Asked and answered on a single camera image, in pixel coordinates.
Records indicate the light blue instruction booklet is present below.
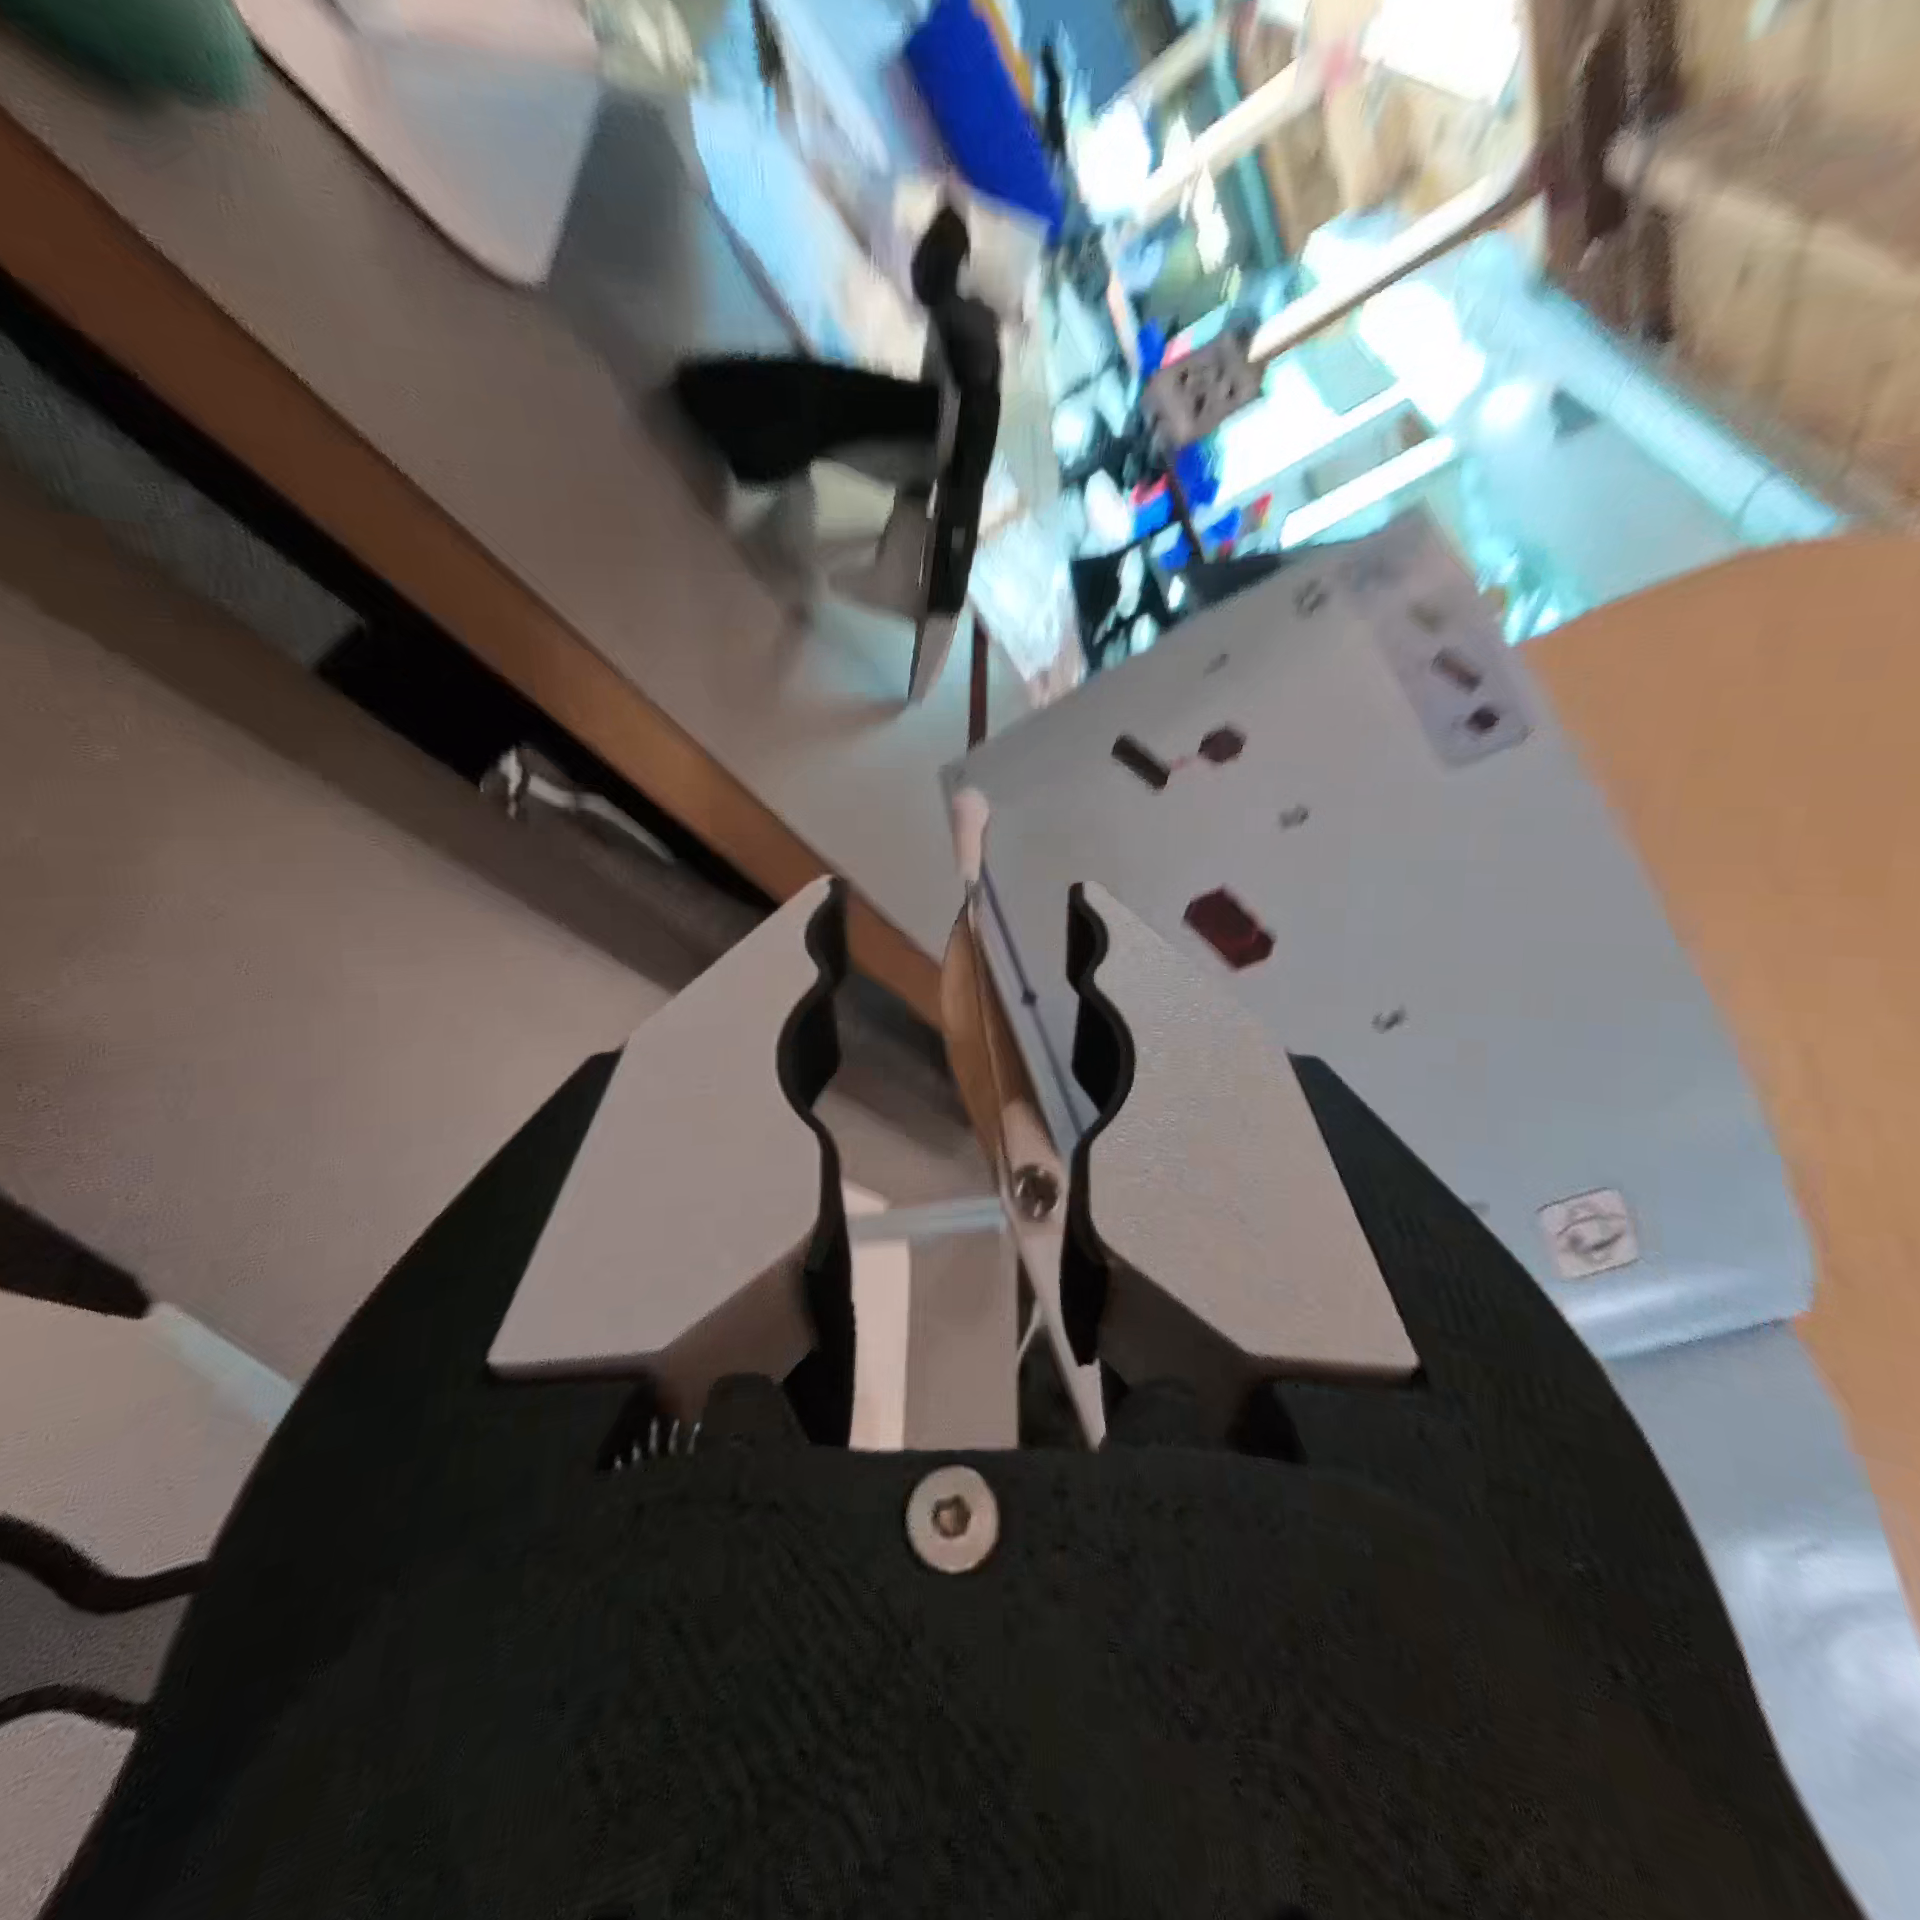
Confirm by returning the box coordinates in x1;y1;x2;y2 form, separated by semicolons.
943;518;1819;1450

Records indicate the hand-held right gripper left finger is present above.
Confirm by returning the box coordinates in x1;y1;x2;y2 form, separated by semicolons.
484;874;860;1450

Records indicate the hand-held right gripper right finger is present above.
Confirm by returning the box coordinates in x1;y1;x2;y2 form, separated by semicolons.
1053;881;1421;1446

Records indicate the wood edged office desk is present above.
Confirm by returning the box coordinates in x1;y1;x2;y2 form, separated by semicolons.
0;0;993;993

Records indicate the black office chair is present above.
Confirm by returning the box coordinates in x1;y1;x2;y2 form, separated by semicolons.
673;202;1008;707

